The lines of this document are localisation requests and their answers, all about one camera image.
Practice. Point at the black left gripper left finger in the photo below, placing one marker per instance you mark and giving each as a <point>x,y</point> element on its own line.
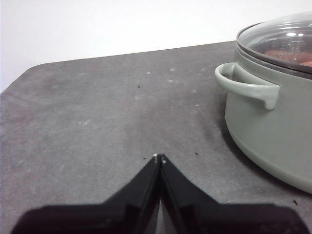
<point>109,219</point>

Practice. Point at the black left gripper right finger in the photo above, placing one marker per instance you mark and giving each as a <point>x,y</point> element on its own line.
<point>207,219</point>

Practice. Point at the glass lid with green knob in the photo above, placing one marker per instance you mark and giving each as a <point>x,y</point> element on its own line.
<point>280,31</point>

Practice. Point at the pale green electric pot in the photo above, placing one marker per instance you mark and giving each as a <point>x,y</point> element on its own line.
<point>268,136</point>

